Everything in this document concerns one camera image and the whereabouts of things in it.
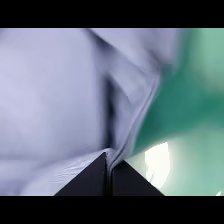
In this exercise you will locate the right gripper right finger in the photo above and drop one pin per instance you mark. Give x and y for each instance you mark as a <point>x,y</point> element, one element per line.
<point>130,182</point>

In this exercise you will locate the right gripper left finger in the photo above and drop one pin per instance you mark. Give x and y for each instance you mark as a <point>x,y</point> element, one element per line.
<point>90,181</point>

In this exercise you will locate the pale lilac shirt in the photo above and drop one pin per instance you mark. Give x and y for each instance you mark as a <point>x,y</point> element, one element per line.
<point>53,100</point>

